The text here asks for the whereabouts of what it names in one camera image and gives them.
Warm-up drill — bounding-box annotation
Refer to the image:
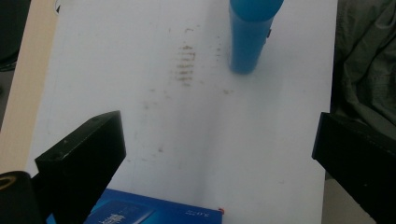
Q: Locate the dark green cloth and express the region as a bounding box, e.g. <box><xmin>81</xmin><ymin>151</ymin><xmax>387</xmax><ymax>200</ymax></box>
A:
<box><xmin>330</xmin><ymin>0</ymin><xmax>396</xmax><ymax>142</ymax></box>

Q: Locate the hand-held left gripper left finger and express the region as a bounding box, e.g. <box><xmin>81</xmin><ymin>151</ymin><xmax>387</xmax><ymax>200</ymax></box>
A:
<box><xmin>34</xmin><ymin>110</ymin><xmax>127</xmax><ymax>224</ymax></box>

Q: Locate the blue box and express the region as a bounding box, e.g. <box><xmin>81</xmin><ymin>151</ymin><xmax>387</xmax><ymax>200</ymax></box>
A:
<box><xmin>46</xmin><ymin>188</ymin><xmax>226</xmax><ymax>224</ymax></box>

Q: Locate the blue plastic bottle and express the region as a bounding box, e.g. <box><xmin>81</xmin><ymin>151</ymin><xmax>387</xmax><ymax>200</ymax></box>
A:
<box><xmin>228</xmin><ymin>0</ymin><xmax>285</xmax><ymax>76</ymax></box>

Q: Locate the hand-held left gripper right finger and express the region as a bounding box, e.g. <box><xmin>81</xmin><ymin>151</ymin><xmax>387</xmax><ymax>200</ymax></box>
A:
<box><xmin>311</xmin><ymin>112</ymin><xmax>396</xmax><ymax>224</ymax></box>

